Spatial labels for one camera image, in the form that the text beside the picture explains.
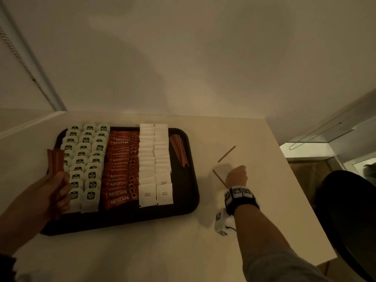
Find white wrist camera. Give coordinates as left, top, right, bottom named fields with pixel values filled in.
left=214, top=209, right=237, bottom=237

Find black round chair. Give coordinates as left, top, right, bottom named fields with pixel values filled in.
left=315, top=170, right=376, bottom=282

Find window blind cord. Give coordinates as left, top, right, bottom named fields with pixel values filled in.
left=0, top=26, right=57, bottom=111

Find black serving tray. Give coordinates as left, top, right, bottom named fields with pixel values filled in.
left=41, top=127, right=200, bottom=236

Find black wrist band with markers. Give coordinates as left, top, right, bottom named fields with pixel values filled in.
left=224, top=185, right=261, bottom=216

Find rows of white tea bag packets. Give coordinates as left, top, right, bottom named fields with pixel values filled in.
left=60, top=123, right=111, bottom=214

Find rows of white sugar packets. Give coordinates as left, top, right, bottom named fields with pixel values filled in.
left=138, top=123, right=174, bottom=208

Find pile of brown sugar sticks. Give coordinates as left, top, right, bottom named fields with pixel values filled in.
left=169, top=134, right=189, bottom=168

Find person's left hand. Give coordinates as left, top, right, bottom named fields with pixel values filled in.
left=20, top=172, right=73, bottom=224

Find thin brown sugar sachet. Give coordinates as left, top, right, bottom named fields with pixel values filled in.
left=212, top=169, right=228, bottom=189
left=217, top=146, right=237, bottom=163

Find person's left forearm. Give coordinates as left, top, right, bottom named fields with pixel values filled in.
left=0, top=198, right=37, bottom=259

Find bundle of brown sugar sticks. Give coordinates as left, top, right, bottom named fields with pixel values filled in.
left=47, top=149, right=65, bottom=177

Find person's right forearm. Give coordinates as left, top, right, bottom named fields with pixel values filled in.
left=233, top=204, right=334, bottom=282

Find person's right hand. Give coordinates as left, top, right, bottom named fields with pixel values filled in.
left=225, top=165, right=248, bottom=189

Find row of red coffee sticks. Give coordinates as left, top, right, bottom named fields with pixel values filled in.
left=101, top=130, right=140, bottom=211

